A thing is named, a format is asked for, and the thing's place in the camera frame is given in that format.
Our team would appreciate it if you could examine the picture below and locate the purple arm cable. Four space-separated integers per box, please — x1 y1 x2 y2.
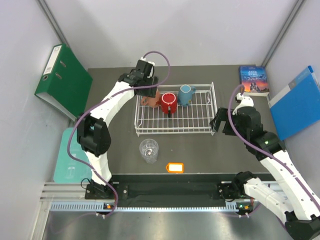
227 84 320 208
67 50 172 217

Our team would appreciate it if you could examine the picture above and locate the green ring binder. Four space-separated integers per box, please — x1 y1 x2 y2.
34 43 93 121

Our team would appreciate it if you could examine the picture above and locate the Jane Eyre paperback book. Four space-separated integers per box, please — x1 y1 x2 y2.
238 65 270 97

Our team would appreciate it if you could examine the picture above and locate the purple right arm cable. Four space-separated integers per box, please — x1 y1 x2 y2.
227 84 320 208

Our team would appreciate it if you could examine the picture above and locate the orange key tag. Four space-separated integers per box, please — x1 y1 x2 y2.
165 162 184 174

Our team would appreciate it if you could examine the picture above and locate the red ceramic mug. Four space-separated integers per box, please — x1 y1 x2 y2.
160 92 178 118

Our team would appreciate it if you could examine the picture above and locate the aluminium cable duct rail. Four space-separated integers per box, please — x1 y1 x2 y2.
40 181 258 214

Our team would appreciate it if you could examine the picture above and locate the teal shirt folding board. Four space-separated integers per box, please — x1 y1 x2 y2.
53 127 92 184

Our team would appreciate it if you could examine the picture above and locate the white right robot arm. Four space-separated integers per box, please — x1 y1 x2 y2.
210 93 320 240

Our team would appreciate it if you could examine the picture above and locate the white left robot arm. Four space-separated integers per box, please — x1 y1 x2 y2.
76 58 159 182

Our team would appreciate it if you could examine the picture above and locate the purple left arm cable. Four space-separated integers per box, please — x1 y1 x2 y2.
67 50 172 217

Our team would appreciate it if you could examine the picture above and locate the clear faceted plastic cup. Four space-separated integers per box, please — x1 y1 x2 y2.
139 138 159 164

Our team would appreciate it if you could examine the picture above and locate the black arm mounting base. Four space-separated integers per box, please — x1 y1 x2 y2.
85 173 247 208

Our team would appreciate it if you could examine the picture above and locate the white wire dish rack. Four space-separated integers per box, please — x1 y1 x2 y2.
134 83 218 136

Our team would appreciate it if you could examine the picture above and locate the blue ceramic mug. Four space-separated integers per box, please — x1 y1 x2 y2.
177 84 196 107

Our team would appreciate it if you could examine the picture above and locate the blue ring binder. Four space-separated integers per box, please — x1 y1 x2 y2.
268 65 320 141

